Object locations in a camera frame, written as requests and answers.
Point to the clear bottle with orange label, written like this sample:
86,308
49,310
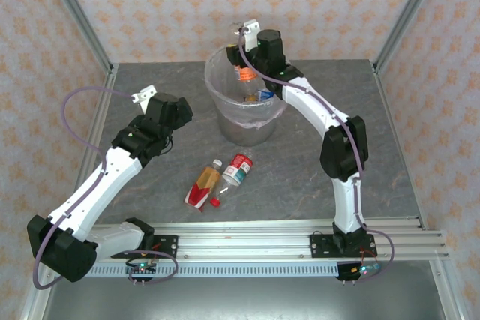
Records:
245,73

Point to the small bottle with orange cap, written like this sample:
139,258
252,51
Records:
250,98

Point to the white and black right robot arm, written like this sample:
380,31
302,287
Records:
341,151

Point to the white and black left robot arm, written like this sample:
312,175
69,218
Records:
108,181

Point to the clear plastic bin liner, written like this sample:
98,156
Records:
221,80

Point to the grey metal bin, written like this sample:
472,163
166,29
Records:
243,136

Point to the red and yellow label bottle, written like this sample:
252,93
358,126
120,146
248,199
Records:
204,185

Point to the clear bottle, red label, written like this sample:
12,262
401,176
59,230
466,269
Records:
236,172

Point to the small controller board with lights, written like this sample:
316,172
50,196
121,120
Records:
141,268
362,270

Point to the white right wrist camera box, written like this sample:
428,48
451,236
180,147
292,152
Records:
250,33

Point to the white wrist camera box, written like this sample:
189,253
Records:
144,95
250,33

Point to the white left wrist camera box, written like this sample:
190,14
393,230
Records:
144,95

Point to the aluminium table side rail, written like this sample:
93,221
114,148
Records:
93,125
403,140

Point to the aluminium frame post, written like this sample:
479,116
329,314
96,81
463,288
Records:
408,12
78,16

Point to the aluminium mounting rail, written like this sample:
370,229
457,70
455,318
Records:
243,241

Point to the grey metal base plate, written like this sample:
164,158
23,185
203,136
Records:
243,299

